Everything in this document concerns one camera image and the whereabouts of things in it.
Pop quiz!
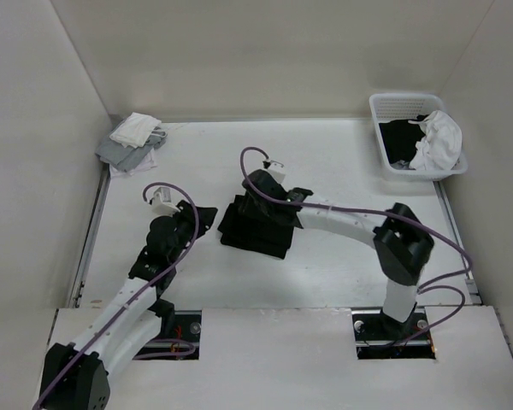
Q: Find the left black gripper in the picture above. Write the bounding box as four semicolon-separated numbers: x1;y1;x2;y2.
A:
168;201;217;263

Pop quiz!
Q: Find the black tank top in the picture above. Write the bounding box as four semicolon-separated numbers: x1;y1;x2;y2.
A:
217;195;294;260

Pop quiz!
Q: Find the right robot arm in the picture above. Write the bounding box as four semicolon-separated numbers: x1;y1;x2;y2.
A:
242;169;434;339

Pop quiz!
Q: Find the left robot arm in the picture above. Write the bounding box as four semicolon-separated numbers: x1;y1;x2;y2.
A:
34;201;218;409

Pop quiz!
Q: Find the white bottom folded tank top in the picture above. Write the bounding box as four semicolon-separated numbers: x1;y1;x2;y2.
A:
109;149;157;178

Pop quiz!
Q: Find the white folded tank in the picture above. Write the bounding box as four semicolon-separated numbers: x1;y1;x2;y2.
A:
109;113;161;148
109;149;157;178

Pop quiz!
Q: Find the grey folded tank top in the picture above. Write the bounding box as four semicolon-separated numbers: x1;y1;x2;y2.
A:
95;127;167;173

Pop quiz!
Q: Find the white tank top in basket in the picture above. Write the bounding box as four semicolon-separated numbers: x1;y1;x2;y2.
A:
409;110;463;171

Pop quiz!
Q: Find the black garment in basket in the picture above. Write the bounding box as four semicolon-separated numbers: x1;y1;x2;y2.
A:
379;115;426;164

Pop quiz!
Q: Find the white plastic laundry basket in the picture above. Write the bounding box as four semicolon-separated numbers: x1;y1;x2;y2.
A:
369;92;469;181

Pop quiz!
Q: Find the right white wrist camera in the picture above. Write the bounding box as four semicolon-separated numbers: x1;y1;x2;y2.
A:
263;160;286;184

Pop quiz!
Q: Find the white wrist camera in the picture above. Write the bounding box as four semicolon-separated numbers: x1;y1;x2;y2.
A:
150;186;179;216
263;160;286;184

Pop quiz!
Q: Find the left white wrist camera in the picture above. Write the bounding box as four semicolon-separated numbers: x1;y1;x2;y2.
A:
150;186;179;216

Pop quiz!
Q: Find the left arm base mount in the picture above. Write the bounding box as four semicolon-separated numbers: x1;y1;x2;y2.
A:
134;310;202;360

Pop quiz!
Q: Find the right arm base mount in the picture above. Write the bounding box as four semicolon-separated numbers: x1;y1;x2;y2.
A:
351;307;436;360

